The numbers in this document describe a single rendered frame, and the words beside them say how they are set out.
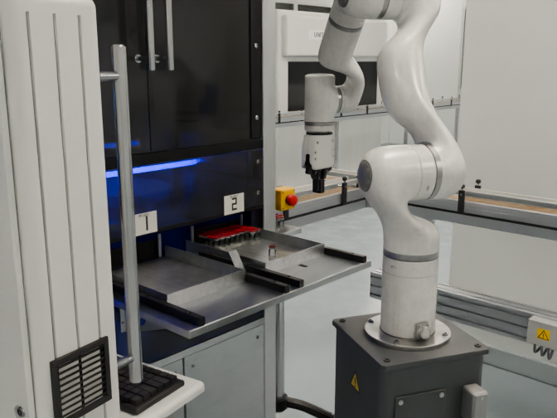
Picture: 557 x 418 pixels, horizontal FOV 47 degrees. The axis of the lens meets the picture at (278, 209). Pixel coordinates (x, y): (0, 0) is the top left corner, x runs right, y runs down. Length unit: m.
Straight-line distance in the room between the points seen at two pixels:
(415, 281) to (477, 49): 1.93
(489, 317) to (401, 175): 1.43
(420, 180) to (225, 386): 1.13
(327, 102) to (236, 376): 0.97
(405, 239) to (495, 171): 1.83
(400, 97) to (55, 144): 0.71
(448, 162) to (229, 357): 1.10
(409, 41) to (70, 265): 0.82
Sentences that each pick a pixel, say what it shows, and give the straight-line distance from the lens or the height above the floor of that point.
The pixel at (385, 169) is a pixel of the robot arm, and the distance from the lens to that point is 1.30.
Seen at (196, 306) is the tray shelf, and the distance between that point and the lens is 1.58.
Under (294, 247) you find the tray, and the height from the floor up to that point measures 0.88.
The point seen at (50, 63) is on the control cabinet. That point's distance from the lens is 1.00.
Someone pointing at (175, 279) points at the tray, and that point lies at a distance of 1.77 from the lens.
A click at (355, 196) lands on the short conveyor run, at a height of 0.91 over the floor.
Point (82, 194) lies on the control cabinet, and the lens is 1.05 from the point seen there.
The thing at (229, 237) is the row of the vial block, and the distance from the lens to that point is 2.01.
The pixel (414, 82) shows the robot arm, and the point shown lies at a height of 1.41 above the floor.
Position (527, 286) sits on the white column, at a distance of 3.21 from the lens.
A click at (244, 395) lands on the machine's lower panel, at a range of 2.28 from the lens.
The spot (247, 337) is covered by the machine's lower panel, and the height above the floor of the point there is 0.55.
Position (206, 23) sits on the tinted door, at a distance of 1.92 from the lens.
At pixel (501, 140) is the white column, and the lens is 3.13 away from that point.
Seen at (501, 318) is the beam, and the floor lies 0.50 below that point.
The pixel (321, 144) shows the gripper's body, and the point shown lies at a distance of 1.81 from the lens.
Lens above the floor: 1.45
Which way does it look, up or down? 13 degrees down
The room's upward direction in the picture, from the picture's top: straight up
